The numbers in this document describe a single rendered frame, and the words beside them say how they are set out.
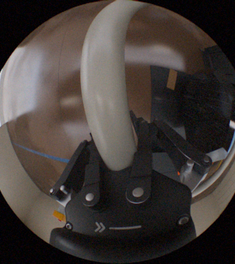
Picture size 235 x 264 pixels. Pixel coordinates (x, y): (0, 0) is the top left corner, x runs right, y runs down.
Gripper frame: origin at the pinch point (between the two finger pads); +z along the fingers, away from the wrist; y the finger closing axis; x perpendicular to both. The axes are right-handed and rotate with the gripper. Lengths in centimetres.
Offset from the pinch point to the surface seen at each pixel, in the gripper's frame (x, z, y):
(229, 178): -462, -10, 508
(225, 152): -38, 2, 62
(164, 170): -83, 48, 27
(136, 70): 24, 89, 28
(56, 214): -57, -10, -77
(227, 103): -8, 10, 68
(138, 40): 66, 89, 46
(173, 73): 14, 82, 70
